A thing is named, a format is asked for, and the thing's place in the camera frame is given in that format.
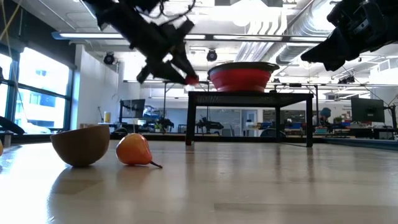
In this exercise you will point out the black computer monitor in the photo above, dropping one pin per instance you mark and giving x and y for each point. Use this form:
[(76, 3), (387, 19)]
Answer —
[(133, 107), (367, 109)]

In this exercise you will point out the background black robot arm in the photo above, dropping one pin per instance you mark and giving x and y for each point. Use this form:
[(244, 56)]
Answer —
[(208, 125)]

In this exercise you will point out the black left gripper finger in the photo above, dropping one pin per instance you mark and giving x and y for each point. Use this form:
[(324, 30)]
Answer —
[(169, 73), (186, 62)]

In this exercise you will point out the yellow cup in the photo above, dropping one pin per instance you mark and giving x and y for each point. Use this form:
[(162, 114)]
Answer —
[(107, 117)]

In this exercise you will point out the silver ventilation duct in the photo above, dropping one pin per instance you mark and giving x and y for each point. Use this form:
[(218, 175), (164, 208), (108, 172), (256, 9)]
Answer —
[(298, 28)]

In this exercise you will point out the red collapsible colander bowl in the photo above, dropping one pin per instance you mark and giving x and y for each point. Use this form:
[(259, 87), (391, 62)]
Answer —
[(241, 81)]

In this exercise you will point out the black office chair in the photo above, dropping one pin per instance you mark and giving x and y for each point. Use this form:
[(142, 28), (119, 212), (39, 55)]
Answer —
[(270, 133)]

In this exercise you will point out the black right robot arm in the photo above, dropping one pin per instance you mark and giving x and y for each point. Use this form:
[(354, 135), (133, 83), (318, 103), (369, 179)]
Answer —
[(390, 18)]

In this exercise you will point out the black perforated metal shelf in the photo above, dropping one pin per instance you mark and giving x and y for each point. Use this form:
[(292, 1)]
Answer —
[(248, 99)]

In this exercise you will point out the person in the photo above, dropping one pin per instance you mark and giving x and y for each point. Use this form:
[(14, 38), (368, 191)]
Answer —
[(325, 115)]

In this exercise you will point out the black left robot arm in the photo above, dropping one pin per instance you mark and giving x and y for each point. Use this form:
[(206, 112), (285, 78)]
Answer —
[(118, 15)]

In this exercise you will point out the black ceiling camera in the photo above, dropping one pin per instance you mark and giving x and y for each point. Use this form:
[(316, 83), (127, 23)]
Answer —
[(212, 56), (109, 58), (347, 79)]

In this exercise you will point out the long ceiling light fixture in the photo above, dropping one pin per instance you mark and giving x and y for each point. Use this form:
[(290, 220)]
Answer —
[(248, 38)]

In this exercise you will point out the green kiwi half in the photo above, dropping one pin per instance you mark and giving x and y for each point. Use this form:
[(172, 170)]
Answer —
[(80, 146)]

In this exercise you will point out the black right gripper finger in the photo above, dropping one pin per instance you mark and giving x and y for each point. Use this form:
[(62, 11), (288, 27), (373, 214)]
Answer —
[(329, 53)]

